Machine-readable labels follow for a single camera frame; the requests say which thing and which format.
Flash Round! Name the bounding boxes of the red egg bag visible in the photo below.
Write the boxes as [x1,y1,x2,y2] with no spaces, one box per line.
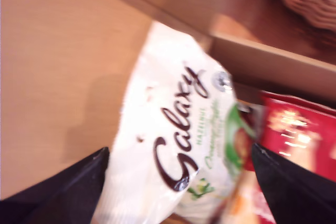
[225,90,336,224]

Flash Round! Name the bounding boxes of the brown cardboard box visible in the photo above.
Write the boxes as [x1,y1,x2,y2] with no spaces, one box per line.
[0,0,336,224]

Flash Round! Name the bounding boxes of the white green Galaxy egg bag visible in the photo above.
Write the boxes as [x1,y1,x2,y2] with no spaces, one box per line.
[90,22,259,224]

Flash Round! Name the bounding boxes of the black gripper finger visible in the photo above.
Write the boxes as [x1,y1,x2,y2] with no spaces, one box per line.
[0,146,110,224]
[251,143,336,224]

